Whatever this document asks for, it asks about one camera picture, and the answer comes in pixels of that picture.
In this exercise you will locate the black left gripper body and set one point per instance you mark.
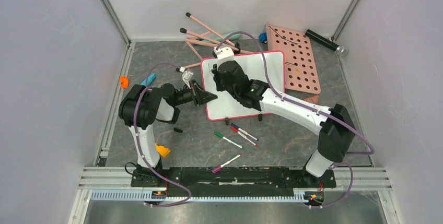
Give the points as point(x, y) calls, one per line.
point(195, 93)

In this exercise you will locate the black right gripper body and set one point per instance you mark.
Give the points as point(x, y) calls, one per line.
point(219, 78)

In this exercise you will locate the pink framed whiteboard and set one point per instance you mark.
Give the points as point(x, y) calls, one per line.
point(225, 106)

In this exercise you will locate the black marker cap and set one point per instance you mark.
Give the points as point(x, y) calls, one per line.
point(178, 130)

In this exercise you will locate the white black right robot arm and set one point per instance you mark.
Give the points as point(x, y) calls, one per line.
point(333, 126)

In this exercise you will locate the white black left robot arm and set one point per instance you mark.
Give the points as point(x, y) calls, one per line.
point(142, 106)

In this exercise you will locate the green whiteboard marker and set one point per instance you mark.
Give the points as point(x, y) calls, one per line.
point(221, 136)

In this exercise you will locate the red whiteboard marker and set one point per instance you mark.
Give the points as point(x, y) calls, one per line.
point(243, 136)

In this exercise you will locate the blue whiteboard marker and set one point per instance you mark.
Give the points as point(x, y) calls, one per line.
point(243, 131)

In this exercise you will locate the purple whiteboard marker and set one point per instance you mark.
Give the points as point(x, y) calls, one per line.
point(218, 168)

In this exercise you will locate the pink easel legs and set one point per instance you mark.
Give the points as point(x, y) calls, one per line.
point(210, 38)

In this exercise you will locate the blue toy marker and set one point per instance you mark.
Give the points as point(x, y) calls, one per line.
point(149, 80)

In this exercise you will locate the blue toy car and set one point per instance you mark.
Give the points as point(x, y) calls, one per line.
point(263, 38)

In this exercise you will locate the yellow orange wedge block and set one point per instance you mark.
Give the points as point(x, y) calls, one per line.
point(163, 151)

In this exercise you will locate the pink perforated board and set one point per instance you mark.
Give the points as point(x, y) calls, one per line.
point(300, 72)

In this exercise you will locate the orange plastic piece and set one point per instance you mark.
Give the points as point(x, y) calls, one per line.
point(124, 82)

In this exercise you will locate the orange round object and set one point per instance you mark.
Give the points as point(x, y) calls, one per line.
point(312, 99)

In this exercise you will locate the black flashlight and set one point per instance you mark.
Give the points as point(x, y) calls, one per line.
point(338, 49)

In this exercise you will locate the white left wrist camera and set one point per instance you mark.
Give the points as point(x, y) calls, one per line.
point(186, 75)

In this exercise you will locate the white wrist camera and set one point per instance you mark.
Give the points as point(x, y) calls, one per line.
point(186, 75)
point(223, 54)

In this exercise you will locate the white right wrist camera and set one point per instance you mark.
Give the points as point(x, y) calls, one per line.
point(223, 54)

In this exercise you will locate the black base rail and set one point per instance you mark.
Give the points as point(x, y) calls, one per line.
point(231, 181)

